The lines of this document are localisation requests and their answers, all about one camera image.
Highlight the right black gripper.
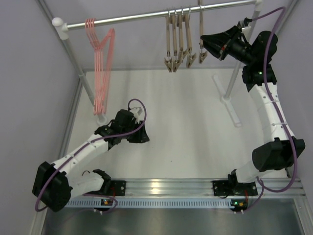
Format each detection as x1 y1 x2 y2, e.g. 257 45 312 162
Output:
198 27 255 66

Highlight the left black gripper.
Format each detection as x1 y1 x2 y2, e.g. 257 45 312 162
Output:
121 120 149 143

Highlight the tan clip hanger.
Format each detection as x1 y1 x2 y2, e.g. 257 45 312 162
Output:
198 0 207 64
171 14 179 72
164 14 173 72
184 13 197 69

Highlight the tan clip hanger angled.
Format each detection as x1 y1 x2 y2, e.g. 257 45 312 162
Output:
176 14 187 69

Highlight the pink wire hanger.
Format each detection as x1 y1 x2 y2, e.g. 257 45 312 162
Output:
86 18 113 116
85 18 111 115
88 17 116 115
87 18 114 115

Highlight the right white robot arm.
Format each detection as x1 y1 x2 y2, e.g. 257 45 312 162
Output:
200 26 305 195

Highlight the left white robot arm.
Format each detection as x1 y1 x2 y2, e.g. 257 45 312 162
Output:
32 107 150 212

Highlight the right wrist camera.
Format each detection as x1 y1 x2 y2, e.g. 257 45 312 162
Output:
237 18 252 32

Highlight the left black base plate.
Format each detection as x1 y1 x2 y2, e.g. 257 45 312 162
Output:
97 180 126 196

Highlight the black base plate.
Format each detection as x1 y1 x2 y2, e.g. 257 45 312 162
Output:
212 180 258 197
97 180 126 196

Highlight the grey slotted cable duct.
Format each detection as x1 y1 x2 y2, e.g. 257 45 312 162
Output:
66 197 243 209

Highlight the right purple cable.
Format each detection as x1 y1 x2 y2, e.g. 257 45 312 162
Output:
244 6 300 211

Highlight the purple cable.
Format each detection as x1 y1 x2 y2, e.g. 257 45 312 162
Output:
244 6 300 211
34 98 147 212

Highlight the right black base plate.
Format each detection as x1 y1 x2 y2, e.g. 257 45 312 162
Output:
212 180 258 197

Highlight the silver clothes rack rail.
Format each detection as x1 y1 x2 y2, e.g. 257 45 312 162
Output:
66 0 257 31

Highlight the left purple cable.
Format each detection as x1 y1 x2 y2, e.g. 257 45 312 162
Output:
34 98 147 212

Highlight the aluminium mounting rail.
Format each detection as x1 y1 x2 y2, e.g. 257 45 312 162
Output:
56 178 306 199

